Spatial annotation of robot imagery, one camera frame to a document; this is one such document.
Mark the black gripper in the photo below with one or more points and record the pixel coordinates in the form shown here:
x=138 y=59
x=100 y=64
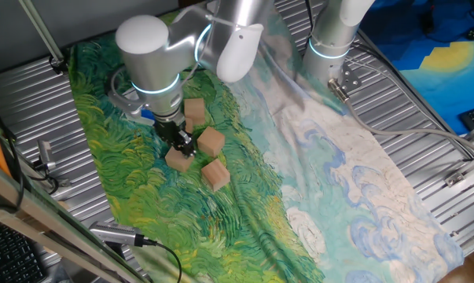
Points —
x=169 y=131

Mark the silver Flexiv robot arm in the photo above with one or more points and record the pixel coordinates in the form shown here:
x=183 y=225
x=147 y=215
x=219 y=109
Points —
x=150 y=59

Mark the blue tissue pack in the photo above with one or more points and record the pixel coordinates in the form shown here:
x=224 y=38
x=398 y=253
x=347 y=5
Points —
x=147 y=115

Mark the painted landscape cloth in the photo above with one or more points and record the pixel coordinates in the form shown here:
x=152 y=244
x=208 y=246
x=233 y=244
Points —
x=240 y=220

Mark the black pole clamp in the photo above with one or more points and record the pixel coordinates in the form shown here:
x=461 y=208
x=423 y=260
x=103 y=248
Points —
x=57 y=67

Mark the grey green pole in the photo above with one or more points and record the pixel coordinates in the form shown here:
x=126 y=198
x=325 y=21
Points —
x=40 y=29

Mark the blue and yellow mat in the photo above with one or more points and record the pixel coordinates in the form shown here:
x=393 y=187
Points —
x=449 y=59

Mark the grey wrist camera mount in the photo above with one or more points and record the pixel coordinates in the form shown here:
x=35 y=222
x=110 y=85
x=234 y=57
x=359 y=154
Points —
x=128 y=105

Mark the silver bar camera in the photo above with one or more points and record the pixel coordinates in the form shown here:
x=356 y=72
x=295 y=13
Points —
x=111 y=232

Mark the small silver camera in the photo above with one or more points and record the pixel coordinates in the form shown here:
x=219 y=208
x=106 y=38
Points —
x=46 y=153

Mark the metal frame beam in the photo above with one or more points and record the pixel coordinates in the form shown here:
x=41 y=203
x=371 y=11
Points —
x=44 y=220

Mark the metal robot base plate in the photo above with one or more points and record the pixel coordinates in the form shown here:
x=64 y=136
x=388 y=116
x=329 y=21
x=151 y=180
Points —
x=350 y=80

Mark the aluminium bar with bracket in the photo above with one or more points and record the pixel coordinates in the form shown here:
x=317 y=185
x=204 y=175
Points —
x=470 y=169

